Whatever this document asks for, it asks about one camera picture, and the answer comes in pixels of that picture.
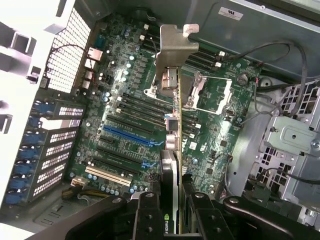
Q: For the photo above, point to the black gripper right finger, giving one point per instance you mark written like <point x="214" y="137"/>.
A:
<point x="207" y="217"/>

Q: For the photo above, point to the blue card retention clip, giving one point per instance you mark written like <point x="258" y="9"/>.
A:
<point x="26" y="167"/>
<point x="16" y="198"/>
<point x="35" y="128"/>
<point x="32" y="150"/>
<point x="40" y="107"/>
<point x="21" y="182"/>

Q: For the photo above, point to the open grey PC case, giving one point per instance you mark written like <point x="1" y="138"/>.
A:
<point x="250" y="25"/>

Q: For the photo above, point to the perforated metal disk bay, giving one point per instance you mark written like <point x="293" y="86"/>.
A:
<point x="292" y="135"/>

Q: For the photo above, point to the black long expansion slot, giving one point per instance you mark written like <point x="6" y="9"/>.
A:
<point x="120" y="156"/>
<point x="116" y="167"/>
<point x="130" y="124"/>

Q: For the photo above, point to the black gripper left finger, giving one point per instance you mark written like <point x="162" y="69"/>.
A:
<point x="147" y="215"/>

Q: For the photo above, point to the black short expansion slot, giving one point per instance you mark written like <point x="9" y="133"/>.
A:
<point x="107" y="141"/>

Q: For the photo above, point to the silver socket cover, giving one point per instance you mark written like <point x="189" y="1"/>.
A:
<point x="225" y="97"/>

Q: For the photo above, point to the green motherboard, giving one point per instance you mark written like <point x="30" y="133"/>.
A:
<point x="120" y="82"/>

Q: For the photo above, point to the white expansion slot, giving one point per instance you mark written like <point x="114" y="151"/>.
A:
<point x="107" y="176"/>

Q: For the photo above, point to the CPU socket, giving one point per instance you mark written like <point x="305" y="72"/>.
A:
<point x="150" y="92"/>

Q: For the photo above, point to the silver coin cell battery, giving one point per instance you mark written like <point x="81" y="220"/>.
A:
<point x="243" y="78"/>

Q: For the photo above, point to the blue expansion slot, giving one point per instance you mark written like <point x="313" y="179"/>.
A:
<point x="125" y="133"/>

